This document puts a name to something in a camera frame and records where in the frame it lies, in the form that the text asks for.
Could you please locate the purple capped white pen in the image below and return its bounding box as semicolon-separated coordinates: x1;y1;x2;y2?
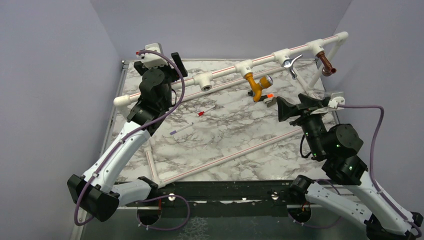
169;122;194;136

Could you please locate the white PVC pipe frame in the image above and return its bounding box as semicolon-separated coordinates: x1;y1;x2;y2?
118;31;348;185

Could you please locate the yellow water faucet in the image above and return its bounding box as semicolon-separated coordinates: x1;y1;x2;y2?
244;72;274;97

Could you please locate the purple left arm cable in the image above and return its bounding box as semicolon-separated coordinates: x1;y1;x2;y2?
73;49;192;232

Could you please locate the brown water faucet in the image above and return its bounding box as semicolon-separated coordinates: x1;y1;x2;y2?
316;51;337;77

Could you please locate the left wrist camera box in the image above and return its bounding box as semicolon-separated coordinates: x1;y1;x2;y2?
136;42;168;69

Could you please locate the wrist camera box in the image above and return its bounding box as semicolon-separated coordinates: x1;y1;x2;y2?
312;91;345;115
136;42;168;69

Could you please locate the red capped white pen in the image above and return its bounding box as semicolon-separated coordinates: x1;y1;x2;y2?
197;105;216;117

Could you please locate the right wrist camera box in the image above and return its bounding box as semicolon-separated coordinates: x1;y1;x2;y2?
312;91;345;115

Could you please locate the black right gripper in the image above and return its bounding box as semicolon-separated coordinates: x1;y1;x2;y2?
275;92;327;158

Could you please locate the chrome lever faucet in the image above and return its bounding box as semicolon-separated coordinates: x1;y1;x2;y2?
281;54;303;80

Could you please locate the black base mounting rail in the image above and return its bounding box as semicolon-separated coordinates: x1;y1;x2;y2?
91;177;332;220

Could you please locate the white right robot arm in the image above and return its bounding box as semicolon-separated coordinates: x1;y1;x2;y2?
276;93;424;240

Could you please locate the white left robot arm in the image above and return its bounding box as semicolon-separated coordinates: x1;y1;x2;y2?
67;49;188;226

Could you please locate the black faucet orange handle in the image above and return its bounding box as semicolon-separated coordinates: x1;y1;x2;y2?
253;93;277;108

